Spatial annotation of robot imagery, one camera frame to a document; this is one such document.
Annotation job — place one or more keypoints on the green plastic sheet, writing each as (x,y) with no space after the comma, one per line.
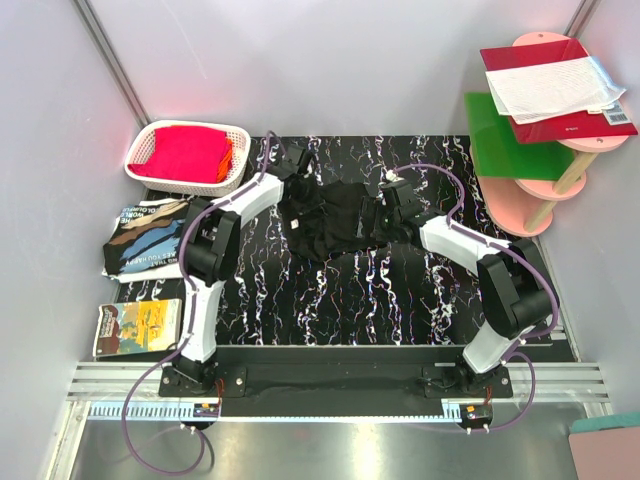
(497,153)

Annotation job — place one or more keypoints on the folded black printed t shirt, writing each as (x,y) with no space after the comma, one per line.
(145,238)

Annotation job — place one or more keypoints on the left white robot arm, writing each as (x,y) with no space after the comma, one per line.
(210,243)

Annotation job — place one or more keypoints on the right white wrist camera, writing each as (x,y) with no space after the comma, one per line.
(391,177)

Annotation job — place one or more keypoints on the pink round tiered shelf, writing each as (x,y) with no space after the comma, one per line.
(525,207)

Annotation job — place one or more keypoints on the red plastic sheet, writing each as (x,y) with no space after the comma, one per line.
(544,48)

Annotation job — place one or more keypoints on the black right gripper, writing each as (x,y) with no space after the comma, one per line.
(382,215)

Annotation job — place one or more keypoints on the illustrated book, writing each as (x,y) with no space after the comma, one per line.
(142,327)

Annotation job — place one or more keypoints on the white plastic laundry basket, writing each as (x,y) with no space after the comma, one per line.
(144,144)

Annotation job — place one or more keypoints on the orange folded t shirt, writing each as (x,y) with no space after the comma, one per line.
(226,162)

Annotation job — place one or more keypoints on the white mesh bag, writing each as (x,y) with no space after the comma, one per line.
(540,92)

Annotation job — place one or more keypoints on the teal board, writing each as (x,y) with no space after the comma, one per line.
(587,425)

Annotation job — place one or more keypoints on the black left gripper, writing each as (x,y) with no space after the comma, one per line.
(302,185)

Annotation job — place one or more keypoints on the pink board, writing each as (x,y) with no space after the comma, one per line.
(606,454)

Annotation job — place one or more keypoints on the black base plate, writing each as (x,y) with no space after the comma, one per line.
(286,382)

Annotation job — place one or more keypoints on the black printed t shirt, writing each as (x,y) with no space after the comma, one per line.
(145,238)
(323,222)

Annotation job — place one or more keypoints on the pink folded t shirt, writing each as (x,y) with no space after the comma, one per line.
(184,154)

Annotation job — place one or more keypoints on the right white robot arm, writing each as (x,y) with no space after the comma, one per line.
(516,291)

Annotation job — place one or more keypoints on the aluminium rail frame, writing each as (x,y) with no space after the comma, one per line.
(116,422)

